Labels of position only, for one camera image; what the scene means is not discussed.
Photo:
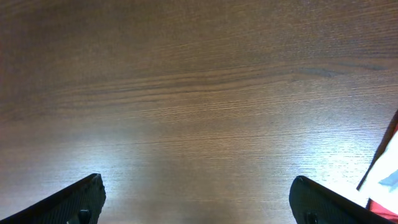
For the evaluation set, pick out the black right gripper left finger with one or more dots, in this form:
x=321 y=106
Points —
x=81 y=202

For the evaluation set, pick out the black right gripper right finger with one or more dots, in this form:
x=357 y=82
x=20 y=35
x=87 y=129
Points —
x=312 y=203

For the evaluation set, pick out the red and white shirt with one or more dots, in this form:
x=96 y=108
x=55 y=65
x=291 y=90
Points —
x=379 y=184

